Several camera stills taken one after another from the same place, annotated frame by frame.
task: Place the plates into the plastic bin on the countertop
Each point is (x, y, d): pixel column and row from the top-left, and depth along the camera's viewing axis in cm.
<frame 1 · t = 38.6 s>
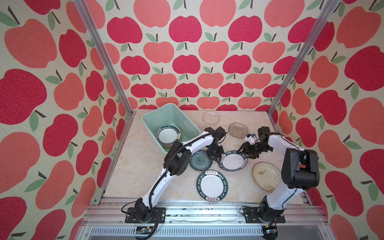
left hand: (224, 162, 91), fingers closed
right hand: (243, 154, 91), fingers open
smoky glass dotted plate: (238, 130, 113), on the table
clear ribbed glass plate: (211, 117, 121), on the table
green red rimmed white plate: (167, 134, 107), point 3 cm above the table
mint green plastic bin: (168, 114, 107), point 12 cm above the table
dark green lettered rim plate: (212, 185, 86), on the table
green lettered rim plate: (232, 161, 95), on the table
cream plate with grass motif: (266, 176, 90), on the table

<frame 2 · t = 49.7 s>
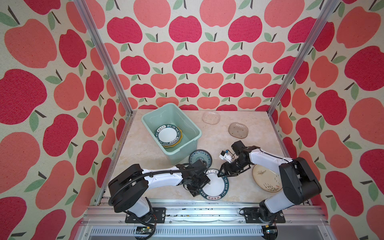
left hand: (211, 189, 79), fingers open
right hand: (224, 175, 85), fingers open
green lettered rim plate: (168, 134, 107), point 3 cm above the table
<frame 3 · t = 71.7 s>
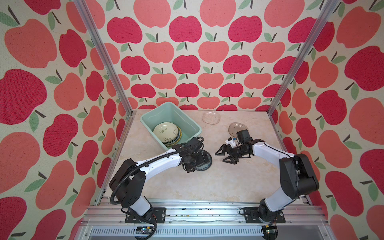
left hand: (207, 166, 82), fingers open
right hand: (222, 156, 88), fingers open
cream plate with grass motif: (165, 132, 106), point 4 cm above the table
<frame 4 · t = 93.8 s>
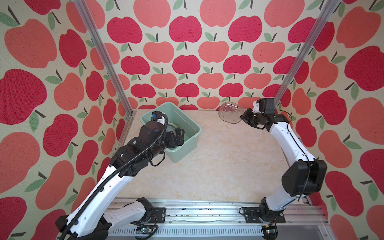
left hand: (181, 133, 63), fingers open
right hand: (244, 115, 86), fingers closed
smoky glass dotted plate: (230, 112, 90), point 25 cm above the table
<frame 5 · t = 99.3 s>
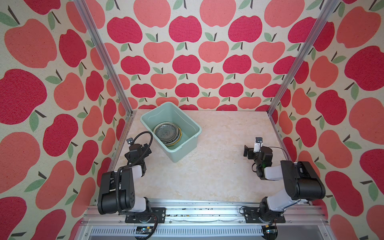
left hand: (140, 147, 93), fingers open
right hand: (257, 145, 94), fingers open
smoky glass dotted plate: (168, 132, 104), point 6 cm above the table
